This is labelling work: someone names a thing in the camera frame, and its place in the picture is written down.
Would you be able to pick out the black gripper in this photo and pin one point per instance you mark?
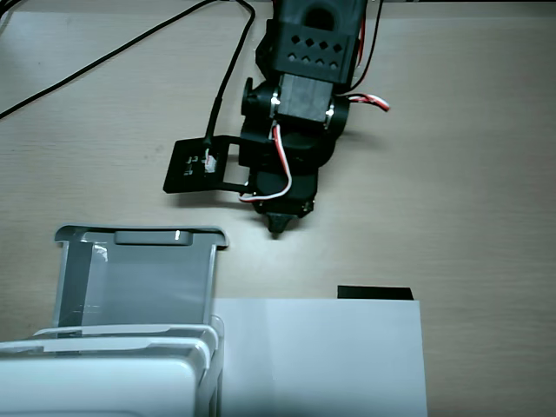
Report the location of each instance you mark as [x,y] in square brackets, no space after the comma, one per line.
[279,221]

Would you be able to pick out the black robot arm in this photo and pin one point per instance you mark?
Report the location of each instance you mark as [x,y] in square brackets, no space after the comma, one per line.
[313,48]

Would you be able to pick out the grey plastic drawer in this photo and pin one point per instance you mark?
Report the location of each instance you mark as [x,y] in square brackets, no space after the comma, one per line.
[139,278]

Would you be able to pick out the black flat block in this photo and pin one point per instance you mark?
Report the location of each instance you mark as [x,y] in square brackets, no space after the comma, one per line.
[373,293]

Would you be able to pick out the white paper sheet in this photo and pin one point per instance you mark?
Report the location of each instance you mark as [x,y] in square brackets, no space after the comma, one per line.
[321,356]

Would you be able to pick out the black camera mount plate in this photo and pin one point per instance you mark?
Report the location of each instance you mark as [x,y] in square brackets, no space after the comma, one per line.
[191,167]

